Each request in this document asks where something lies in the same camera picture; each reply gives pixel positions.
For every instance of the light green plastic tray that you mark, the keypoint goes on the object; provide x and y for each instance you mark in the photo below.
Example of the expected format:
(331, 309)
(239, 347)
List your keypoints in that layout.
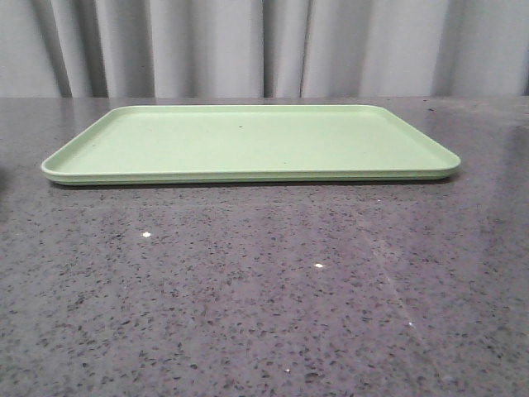
(190, 144)

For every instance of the grey pleated curtain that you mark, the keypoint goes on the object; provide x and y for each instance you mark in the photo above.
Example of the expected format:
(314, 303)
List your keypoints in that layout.
(263, 49)

